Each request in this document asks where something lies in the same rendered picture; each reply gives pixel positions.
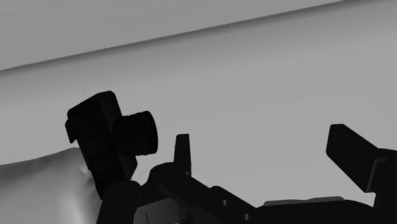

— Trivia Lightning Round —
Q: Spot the grey bed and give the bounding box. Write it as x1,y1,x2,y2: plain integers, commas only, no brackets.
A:
0,0,397,224

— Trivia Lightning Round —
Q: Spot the black photo camera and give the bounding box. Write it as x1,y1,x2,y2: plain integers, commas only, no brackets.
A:
64,90,159,200

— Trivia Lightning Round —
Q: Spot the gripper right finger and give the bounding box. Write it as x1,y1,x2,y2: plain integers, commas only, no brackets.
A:
325,123,397,213

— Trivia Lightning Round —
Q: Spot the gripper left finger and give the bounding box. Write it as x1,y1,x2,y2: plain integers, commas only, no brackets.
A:
95,133,256,224

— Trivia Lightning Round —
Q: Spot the grey pillow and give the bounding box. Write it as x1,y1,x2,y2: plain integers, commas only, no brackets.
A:
0,147,104,224

